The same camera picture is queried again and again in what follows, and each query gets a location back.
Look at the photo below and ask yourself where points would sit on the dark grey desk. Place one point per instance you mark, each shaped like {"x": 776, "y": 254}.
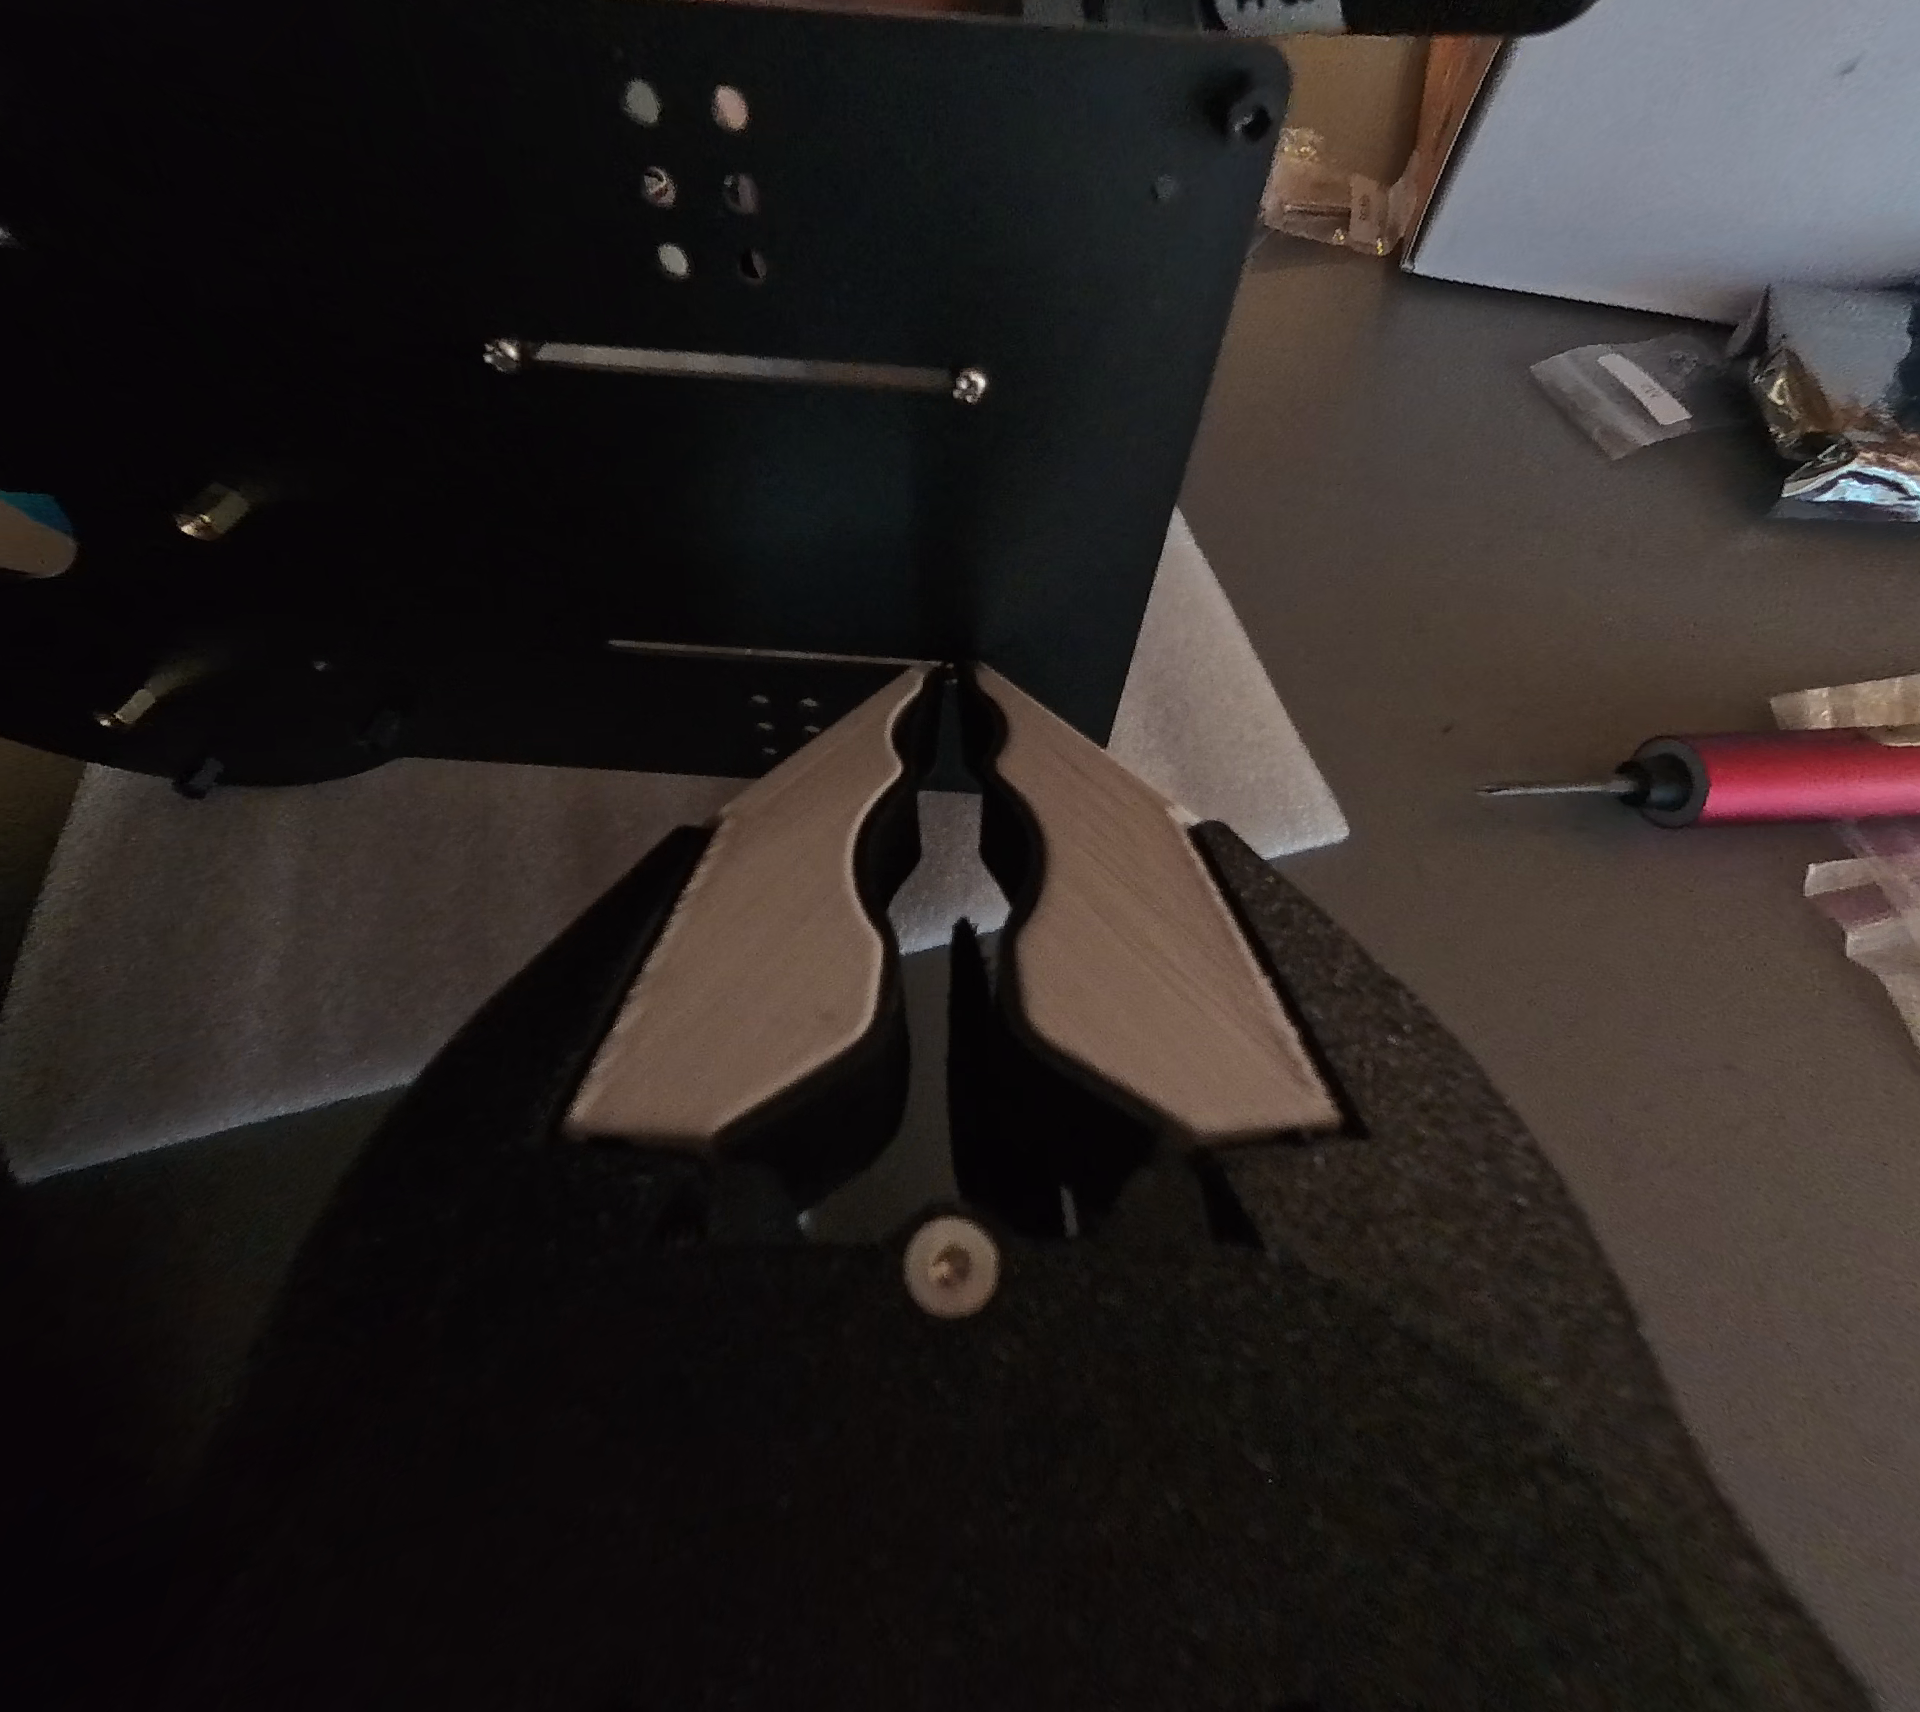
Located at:
{"x": 1501, "y": 632}

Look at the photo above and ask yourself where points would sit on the dark red screwdriver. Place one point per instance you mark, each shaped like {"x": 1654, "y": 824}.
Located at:
{"x": 1801, "y": 782}

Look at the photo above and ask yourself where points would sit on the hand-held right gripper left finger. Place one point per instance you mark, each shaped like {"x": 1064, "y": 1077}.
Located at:
{"x": 735, "y": 993}

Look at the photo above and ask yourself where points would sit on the white foam sheet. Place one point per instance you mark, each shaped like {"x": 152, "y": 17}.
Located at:
{"x": 224, "y": 963}

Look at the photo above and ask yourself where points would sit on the blue toy robot arm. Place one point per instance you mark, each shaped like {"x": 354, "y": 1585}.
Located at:
{"x": 451, "y": 466}

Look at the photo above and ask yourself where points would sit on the dark foil bag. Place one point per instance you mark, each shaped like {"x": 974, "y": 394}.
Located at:
{"x": 1831, "y": 436}

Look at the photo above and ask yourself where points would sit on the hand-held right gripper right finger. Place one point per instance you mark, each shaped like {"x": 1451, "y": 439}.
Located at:
{"x": 1171, "y": 993}

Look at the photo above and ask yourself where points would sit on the white and orange cardboard box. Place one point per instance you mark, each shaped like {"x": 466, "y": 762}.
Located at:
{"x": 1695, "y": 122}

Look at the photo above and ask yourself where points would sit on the group of clear screw bags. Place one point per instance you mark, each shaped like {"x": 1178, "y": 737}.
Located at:
{"x": 1634, "y": 392}

